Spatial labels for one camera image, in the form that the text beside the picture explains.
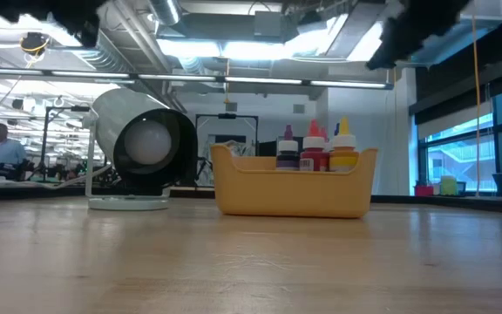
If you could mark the long light bar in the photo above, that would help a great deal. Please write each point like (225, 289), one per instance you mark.
(255, 79)

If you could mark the green container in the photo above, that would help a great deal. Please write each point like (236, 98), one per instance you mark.
(449, 186)

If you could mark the white paper cup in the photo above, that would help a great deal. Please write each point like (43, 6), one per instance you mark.
(116, 113)

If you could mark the silver ventilation duct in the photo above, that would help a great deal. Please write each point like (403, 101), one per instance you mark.
(166, 11)

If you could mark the red container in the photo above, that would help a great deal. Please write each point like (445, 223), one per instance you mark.
(424, 191)

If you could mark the person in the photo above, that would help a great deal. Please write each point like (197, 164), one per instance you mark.
(9, 152)

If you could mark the large purple food coloring bottle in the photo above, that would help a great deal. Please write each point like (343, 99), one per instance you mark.
(287, 159)

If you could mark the black frame stand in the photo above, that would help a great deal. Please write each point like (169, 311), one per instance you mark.
(227, 116)

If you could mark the yellow plastic bin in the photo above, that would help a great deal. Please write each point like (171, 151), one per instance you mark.
(294, 196)

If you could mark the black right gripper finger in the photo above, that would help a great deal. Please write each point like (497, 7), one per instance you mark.
(412, 30)

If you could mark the large yellow food coloring bottle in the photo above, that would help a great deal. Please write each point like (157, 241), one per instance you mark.
(343, 161)

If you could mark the large red food coloring bottle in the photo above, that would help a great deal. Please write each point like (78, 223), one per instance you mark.
(314, 157)

